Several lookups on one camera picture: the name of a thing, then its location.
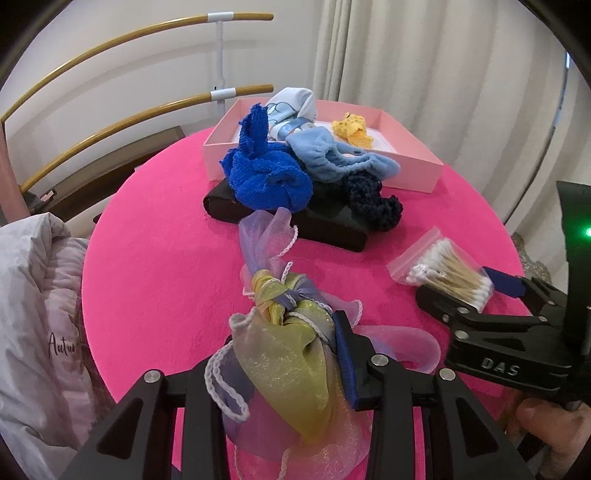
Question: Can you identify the white brown storage bench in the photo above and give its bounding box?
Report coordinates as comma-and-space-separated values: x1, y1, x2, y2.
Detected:
24, 126, 184, 221

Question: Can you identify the wooden barre rail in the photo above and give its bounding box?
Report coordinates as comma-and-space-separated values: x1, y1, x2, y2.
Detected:
1, 11, 274, 122
20, 84, 274, 194

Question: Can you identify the navy crochet scrunchie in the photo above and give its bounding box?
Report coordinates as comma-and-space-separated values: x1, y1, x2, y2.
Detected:
342, 171, 404, 232

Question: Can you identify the white blue printed cloth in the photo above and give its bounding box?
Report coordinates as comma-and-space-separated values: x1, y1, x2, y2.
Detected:
266, 87, 318, 141

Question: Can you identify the black pouch case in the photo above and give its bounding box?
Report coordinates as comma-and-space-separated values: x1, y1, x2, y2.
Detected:
204, 180, 369, 252

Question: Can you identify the cotton swabs bag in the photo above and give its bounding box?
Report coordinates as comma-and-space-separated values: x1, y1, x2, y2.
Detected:
386, 227, 494, 313

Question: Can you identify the pink shallow box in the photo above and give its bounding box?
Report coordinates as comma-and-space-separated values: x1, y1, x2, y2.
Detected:
204, 96, 444, 193

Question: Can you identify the grey duvet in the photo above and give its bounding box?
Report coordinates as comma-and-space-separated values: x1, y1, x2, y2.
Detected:
1, 213, 115, 479

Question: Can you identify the pink tablecloth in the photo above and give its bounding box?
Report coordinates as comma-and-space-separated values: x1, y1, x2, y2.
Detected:
82, 131, 522, 399

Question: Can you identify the white barre right post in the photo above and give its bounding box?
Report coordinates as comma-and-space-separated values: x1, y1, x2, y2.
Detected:
207, 11, 238, 119

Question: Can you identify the light blue fleece headband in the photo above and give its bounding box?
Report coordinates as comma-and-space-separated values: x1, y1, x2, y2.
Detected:
287, 127, 401, 183

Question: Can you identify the upper wooden barre rail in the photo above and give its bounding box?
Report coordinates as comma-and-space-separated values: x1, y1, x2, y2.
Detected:
1, 11, 274, 122

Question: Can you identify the lower wooden barre rail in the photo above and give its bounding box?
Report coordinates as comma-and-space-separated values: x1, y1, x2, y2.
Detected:
20, 84, 274, 194

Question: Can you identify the person's right hand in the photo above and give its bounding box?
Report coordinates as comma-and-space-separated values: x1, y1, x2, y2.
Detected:
499, 393, 590, 479

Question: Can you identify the cream curtain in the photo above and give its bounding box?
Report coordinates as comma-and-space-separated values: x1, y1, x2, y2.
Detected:
314, 1, 590, 288

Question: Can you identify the royal blue towel scrunchie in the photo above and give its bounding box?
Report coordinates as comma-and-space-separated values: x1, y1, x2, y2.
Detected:
221, 104, 314, 213

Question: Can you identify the yellow plush toy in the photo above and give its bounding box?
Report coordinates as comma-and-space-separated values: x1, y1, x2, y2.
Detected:
332, 112, 374, 149

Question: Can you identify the pink grey hanging towel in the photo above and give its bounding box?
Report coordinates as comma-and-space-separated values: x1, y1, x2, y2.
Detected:
0, 125, 30, 223

